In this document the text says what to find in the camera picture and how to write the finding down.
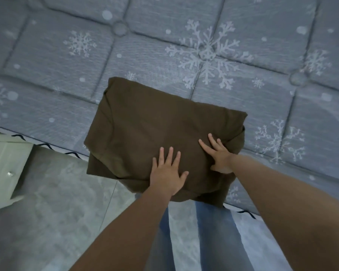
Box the person's right hand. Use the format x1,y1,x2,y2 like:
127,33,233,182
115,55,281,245
198,133,237,174

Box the white bedside cabinet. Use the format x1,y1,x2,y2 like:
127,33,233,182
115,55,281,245
0,129,35,214

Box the person's left hand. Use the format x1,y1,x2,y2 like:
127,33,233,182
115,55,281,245
150,147,189,197

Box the brown cloth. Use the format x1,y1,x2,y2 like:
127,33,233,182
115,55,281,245
84,77,247,209

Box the person's right forearm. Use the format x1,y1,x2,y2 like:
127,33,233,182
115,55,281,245
229,154,339,271

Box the grey snowflake print mattress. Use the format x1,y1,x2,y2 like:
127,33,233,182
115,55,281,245
0,0,339,223

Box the person's left forearm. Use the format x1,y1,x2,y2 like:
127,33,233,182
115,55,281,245
69,186,174,271

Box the blue jeans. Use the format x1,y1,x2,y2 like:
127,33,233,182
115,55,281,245
136,193,256,271

